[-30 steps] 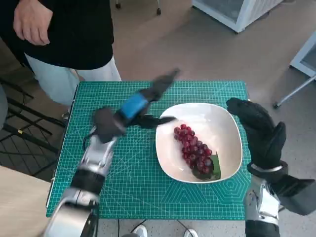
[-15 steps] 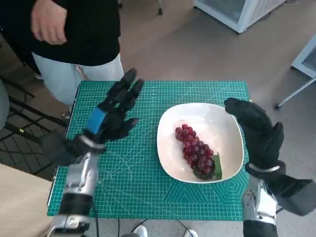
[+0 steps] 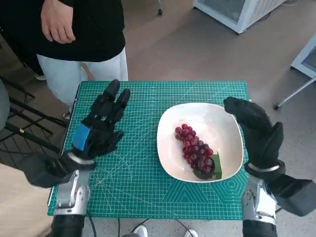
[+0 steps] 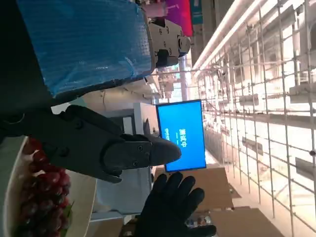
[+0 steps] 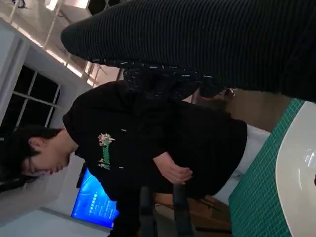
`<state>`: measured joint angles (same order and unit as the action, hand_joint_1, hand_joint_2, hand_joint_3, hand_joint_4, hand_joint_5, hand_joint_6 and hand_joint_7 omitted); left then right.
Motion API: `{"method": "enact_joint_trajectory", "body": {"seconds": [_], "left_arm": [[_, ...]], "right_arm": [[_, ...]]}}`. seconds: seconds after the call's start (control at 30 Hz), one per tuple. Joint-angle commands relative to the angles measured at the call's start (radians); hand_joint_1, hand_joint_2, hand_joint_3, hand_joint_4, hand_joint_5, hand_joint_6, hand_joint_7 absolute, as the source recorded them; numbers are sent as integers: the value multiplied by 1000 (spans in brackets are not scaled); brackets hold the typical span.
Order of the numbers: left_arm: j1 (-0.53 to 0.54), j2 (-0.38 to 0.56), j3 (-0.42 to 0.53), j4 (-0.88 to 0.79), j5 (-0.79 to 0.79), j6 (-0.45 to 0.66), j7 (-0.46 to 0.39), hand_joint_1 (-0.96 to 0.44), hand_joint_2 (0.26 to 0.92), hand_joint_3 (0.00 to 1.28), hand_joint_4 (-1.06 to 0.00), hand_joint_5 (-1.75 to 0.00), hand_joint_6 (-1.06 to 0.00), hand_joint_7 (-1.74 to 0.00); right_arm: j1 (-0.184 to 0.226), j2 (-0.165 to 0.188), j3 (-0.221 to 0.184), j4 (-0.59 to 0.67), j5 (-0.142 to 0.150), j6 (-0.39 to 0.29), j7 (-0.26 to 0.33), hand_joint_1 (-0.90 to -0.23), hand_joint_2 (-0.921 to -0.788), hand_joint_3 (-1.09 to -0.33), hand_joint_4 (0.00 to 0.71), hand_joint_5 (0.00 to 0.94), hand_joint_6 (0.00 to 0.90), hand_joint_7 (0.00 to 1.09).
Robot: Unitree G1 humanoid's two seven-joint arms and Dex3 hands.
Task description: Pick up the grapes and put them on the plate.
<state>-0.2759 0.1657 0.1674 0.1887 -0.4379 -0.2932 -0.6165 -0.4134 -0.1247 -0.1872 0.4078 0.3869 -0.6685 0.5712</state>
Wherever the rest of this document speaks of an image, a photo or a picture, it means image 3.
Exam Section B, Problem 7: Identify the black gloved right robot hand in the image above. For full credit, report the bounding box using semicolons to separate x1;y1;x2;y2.
223;96;284;170

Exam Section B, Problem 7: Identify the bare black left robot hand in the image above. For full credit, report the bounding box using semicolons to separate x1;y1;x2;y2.
71;79;131;160

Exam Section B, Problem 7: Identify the black wire rack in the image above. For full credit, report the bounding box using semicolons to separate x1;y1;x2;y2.
0;74;67;166

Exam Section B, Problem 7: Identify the green cutting mat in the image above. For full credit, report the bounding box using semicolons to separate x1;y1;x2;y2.
46;80;250;220

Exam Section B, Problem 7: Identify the grey metal leg with caster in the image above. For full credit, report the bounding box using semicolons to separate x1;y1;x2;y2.
273;78;316;111

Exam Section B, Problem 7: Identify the white square plate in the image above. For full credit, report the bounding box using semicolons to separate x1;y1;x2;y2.
157;103;244;183

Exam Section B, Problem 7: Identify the person's hand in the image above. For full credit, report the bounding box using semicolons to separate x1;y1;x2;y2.
40;0;77;44

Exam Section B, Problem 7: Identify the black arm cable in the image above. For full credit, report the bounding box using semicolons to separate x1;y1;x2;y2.
88;216;97;237

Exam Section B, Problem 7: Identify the white glass-door cabinet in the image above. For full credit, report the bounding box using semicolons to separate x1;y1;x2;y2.
192;0;287;34

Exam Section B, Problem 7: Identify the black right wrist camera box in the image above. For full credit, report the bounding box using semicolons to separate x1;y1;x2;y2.
268;172;316;217

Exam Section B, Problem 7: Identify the red toy grape bunch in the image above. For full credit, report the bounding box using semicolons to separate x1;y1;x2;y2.
174;123;223;180

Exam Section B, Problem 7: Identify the white glass-top cabinet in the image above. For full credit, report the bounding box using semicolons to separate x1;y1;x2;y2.
290;32;316;79

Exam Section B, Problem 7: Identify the person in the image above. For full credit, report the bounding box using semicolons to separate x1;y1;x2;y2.
0;0;129;120

